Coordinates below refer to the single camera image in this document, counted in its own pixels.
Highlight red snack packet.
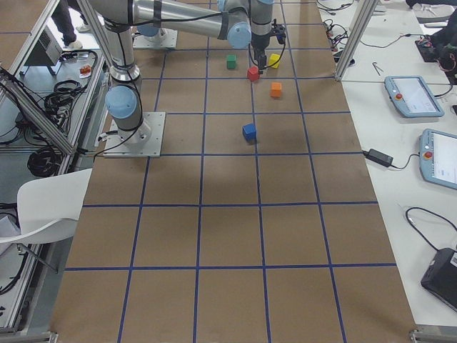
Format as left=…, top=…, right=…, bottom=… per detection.
left=79, top=65, right=92, bottom=79

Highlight white chair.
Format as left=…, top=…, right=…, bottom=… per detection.
left=1, top=169, right=92, bottom=244

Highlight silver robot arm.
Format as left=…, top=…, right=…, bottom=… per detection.
left=89, top=1, right=274, bottom=76
left=104, top=19, right=151, bottom=149

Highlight far teach pendant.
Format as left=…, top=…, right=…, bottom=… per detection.
left=384, top=76, right=444, bottom=118

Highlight yellow wooden block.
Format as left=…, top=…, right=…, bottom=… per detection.
left=267, top=54, right=281, bottom=69

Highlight red wooden block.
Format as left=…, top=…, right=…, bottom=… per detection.
left=246, top=66, right=260, bottom=82

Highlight allen key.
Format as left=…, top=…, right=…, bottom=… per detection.
left=372, top=62, right=383, bottom=76

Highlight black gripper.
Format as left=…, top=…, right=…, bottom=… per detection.
left=252, top=39, right=270, bottom=74

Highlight near teach pendant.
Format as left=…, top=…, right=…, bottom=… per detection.
left=419, top=129, right=456, bottom=189

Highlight blue wooden block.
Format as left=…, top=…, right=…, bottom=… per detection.
left=242, top=123, right=257, bottom=144

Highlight green wooden block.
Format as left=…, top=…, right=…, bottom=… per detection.
left=226, top=54, right=237, bottom=70

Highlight orange wooden block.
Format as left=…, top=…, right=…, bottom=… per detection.
left=270, top=81, right=282, bottom=99

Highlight black laptop device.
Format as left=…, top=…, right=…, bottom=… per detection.
left=421, top=248, right=456, bottom=311

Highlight black power adapter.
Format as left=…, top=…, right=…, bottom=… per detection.
left=363, top=149, right=393, bottom=167

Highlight teach pendant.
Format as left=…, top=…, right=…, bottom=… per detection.
left=419, top=129, right=456, bottom=189
left=384, top=76, right=444, bottom=118

